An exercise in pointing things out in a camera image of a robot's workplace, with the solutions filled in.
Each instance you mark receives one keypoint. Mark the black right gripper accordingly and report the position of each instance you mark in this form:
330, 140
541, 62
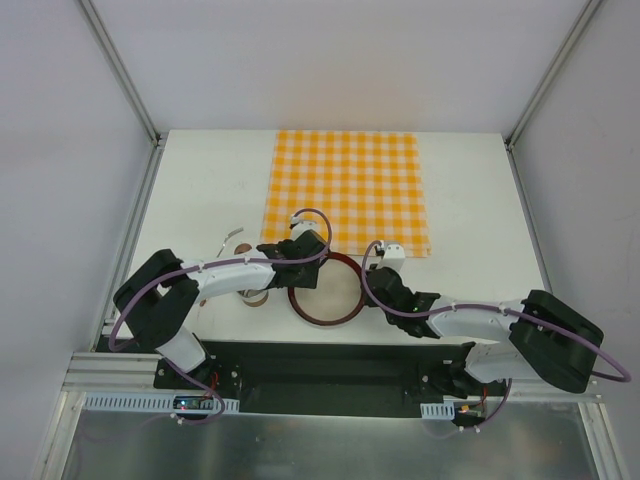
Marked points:
376, 279

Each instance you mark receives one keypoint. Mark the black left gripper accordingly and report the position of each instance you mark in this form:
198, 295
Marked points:
310, 255

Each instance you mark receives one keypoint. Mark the red rimmed cream plate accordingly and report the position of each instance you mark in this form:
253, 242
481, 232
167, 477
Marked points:
338, 297

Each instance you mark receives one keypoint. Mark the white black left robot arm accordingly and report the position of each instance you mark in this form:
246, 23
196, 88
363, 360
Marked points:
155, 301

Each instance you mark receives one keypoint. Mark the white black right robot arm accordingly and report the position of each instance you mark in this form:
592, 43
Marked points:
539, 337

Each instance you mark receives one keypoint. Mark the metal cup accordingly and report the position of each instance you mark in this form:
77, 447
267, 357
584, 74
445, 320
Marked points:
253, 298

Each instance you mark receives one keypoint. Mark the copper spoon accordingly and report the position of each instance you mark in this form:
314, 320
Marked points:
242, 248

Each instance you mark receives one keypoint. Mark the silver fork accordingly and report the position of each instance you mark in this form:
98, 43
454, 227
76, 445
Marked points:
227, 238

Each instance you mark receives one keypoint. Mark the yellow white checkered cloth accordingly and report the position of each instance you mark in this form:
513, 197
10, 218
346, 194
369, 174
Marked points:
368, 184

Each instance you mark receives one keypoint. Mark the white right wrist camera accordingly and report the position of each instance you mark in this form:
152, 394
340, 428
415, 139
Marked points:
390, 255

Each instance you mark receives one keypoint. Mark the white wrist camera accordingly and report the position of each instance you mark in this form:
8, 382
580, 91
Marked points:
298, 226
390, 255

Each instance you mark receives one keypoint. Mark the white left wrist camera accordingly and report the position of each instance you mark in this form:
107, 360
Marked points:
298, 226

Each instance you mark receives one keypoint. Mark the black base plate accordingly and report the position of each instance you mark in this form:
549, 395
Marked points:
388, 381

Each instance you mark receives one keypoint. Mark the right white cable duct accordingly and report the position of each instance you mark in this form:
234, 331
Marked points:
438, 411

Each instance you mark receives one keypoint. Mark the white cable duct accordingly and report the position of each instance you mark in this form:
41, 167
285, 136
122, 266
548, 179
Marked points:
159, 403
438, 411

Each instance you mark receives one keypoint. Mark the aluminium right side rail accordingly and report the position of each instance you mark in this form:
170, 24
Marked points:
529, 218

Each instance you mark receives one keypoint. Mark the aluminium rail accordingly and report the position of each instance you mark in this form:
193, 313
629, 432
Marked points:
529, 218
131, 234
135, 373

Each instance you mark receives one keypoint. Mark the aluminium left side rail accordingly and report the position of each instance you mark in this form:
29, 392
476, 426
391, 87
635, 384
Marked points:
131, 234

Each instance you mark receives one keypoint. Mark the aluminium front rail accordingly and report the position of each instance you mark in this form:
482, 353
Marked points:
135, 373

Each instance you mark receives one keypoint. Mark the left white cable duct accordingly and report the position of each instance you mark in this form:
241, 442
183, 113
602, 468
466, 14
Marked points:
159, 403

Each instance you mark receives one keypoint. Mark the aluminium frame post left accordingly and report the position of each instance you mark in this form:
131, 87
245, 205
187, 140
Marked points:
118, 68

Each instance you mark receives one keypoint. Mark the aluminium frame post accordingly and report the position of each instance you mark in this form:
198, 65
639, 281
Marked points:
118, 68
563, 54

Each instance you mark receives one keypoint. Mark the aluminium frame post right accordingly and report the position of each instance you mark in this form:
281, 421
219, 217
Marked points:
563, 54

